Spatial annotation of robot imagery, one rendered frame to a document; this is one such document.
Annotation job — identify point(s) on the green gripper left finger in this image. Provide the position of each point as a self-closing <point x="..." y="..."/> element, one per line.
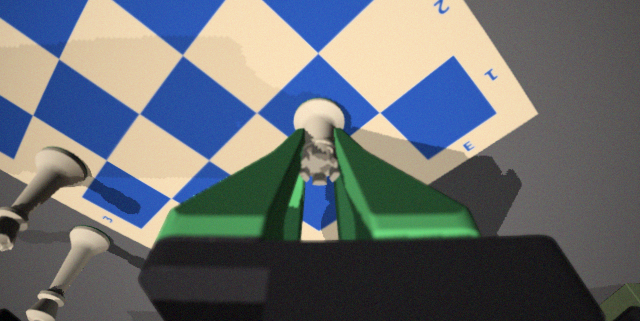
<point x="250" y="202"/>

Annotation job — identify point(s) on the white chess rook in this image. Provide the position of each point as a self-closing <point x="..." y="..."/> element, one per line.
<point x="319" y="117"/>

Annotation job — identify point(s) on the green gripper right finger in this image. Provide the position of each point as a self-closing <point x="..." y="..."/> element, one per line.
<point x="388" y="203"/>

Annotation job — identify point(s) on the white chess king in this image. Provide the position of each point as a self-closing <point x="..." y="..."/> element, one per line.
<point x="86" y="242"/>

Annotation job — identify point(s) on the blue and cream chessboard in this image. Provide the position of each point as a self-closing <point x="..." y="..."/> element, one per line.
<point x="160" y="99"/>

